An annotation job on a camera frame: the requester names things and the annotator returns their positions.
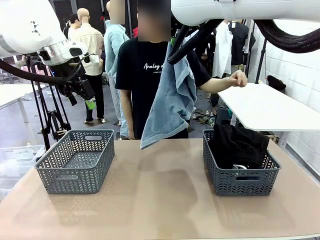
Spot mannequin in teal fleece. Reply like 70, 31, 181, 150
103, 0, 131, 138

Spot mannequin in black shirt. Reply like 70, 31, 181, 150
228, 21, 256, 76

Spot white desk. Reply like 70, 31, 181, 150
0, 83, 47, 124

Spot mannequin in cream shirt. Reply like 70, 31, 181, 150
72, 7, 105, 125

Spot mannequin in white shirt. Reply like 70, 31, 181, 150
212, 20, 235, 79

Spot person's left hand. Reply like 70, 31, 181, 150
229, 69, 248, 88

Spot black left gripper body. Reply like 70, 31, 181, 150
58, 62, 87, 97

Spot light blue denim shorts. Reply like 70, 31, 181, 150
139, 41, 198, 150

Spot white table with rounded corner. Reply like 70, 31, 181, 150
217, 82, 320, 148

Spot person's right forearm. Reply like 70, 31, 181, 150
119, 89, 136, 132

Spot person's left forearm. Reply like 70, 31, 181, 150
199, 76, 235, 95

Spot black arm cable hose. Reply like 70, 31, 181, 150
166, 18, 320, 65
0, 52, 97, 87

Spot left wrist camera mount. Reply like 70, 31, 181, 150
86, 53, 100, 65

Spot grey plastic woven-pattern basket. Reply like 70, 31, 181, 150
202, 128, 281, 197
34, 128, 116, 195

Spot bystander with black hair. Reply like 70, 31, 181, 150
65, 13, 81, 41

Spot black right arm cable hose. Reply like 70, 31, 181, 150
166, 18, 320, 65

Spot black garment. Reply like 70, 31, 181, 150
212, 123, 270, 171

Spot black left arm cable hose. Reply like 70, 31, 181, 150
0, 52, 97, 87

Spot clear plastic storage bin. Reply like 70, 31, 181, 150
0, 144, 46, 177

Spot person in black T-shirt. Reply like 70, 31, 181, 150
115, 0, 213, 140

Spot black light stand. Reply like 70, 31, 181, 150
254, 37, 269, 85

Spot black camera tripod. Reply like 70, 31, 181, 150
24, 56, 73, 151

